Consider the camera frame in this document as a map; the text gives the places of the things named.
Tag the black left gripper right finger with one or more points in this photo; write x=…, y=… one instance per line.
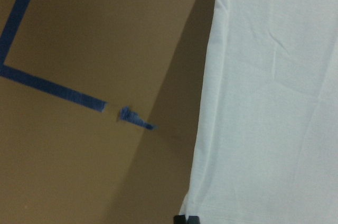
x=193, y=220

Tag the light blue t-shirt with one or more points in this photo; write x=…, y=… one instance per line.
x=266, y=147

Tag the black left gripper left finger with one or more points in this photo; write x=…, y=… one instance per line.
x=179, y=219

